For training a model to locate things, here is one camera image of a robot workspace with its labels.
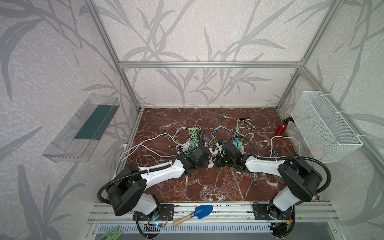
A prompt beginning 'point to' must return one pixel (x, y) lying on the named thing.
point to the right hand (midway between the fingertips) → (215, 155)
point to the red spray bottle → (282, 127)
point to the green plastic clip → (113, 232)
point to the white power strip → (212, 153)
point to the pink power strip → (242, 151)
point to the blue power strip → (186, 146)
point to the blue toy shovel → (201, 211)
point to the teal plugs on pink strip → (237, 143)
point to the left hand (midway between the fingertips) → (209, 154)
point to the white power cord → (147, 141)
